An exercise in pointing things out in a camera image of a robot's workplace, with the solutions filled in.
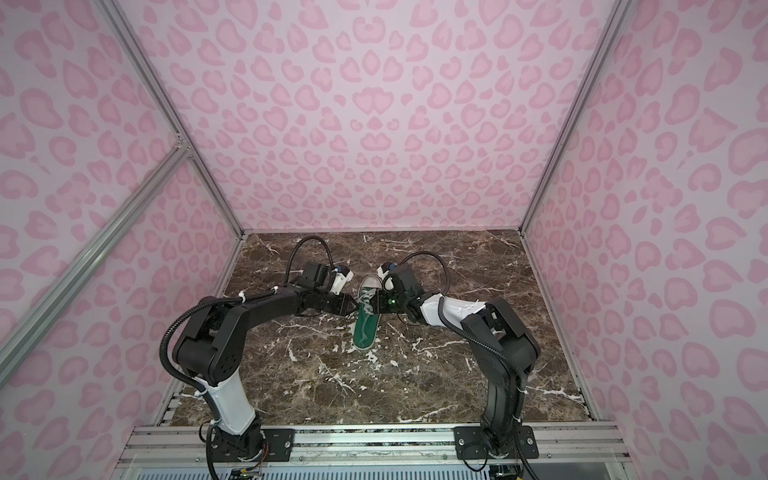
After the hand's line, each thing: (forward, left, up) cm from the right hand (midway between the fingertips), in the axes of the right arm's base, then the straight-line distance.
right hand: (371, 299), depth 90 cm
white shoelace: (+2, +2, -4) cm, 5 cm away
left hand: (+1, +5, -4) cm, 6 cm away
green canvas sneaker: (-5, +1, -4) cm, 6 cm away
